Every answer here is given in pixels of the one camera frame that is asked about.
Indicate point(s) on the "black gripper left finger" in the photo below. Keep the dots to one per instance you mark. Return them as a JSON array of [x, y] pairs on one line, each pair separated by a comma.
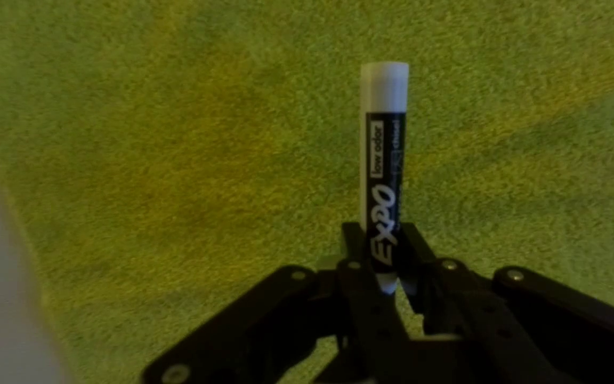
[[267, 332]]

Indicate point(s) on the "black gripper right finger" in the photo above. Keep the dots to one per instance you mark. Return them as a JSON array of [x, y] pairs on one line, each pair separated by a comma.
[[525, 328]]

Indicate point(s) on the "yellow cloth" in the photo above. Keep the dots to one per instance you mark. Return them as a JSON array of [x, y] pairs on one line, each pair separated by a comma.
[[160, 156]]

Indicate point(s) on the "black white Expo marker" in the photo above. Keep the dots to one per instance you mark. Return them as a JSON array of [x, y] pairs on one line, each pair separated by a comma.
[[382, 149]]

